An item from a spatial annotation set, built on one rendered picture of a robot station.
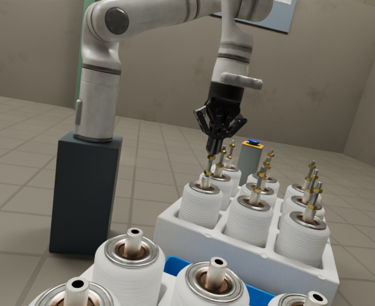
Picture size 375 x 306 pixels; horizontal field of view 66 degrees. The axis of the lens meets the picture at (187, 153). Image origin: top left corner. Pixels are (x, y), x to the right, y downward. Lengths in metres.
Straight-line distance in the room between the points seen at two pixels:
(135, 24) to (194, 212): 0.45
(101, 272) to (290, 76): 3.17
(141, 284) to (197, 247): 0.29
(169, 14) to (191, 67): 2.31
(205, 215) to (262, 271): 0.16
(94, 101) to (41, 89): 2.50
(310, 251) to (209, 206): 0.23
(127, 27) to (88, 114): 0.22
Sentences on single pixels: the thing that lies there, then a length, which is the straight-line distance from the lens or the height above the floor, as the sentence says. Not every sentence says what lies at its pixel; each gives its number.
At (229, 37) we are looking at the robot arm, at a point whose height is 0.59.
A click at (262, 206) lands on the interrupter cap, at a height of 0.25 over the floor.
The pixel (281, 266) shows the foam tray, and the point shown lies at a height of 0.17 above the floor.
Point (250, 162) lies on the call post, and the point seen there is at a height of 0.26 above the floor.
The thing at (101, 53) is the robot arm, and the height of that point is 0.51.
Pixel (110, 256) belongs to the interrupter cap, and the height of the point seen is 0.25.
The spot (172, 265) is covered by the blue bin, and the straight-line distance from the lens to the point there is 0.67.
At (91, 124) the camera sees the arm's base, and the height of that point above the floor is 0.34.
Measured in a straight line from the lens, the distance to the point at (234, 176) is 0.89.
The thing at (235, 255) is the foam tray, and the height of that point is 0.16.
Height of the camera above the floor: 0.49
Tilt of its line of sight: 14 degrees down
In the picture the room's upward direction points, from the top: 11 degrees clockwise
